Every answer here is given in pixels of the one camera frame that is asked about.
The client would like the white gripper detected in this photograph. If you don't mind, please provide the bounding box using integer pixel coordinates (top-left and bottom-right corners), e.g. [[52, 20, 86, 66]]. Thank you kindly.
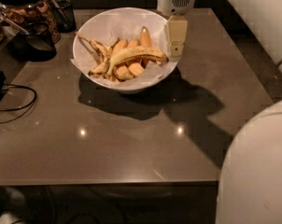
[[157, 0, 195, 62]]

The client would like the ripe spotted yellow banana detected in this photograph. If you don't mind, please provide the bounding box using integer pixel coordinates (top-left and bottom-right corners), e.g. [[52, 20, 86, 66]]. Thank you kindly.
[[106, 46, 168, 76]]

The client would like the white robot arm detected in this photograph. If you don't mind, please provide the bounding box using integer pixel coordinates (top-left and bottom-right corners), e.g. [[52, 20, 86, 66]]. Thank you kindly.
[[216, 0, 282, 224]]

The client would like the right orange banana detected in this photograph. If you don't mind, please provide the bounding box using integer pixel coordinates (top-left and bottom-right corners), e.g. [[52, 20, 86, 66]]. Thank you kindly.
[[139, 26, 152, 68]]

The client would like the orange banana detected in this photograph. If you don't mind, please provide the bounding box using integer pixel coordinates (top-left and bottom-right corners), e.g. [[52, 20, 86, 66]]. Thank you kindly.
[[127, 38, 144, 77], [111, 39, 134, 83], [139, 26, 152, 68]]

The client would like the white bowl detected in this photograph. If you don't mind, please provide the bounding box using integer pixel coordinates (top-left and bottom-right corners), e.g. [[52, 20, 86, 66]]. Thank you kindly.
[[72, 7, 183, 94]]

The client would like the middle orange banana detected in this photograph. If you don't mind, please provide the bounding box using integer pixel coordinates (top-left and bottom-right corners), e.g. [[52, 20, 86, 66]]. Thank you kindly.
[[127, 38, 144, 77]]

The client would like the left orange banana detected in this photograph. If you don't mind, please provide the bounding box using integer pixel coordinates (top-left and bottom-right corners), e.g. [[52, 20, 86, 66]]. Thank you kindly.
[[111, 39, 134, 83]]

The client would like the black mesh pen holder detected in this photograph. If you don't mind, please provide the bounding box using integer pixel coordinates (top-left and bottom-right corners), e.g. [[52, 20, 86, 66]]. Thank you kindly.
[[51, 1, 76, 33]]

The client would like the black mesh cup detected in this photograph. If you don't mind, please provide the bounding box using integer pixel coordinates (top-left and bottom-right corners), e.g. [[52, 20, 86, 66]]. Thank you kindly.
[[10, 21, 57, 62]]

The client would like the glass snack jar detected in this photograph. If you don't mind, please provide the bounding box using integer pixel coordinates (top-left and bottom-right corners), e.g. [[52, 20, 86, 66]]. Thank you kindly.
[[0, 0, 60, 43]]

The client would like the black cable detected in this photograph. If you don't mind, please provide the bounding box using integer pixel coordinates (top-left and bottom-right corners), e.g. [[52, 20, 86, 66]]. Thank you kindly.
[[0, 83, 38, 125]]

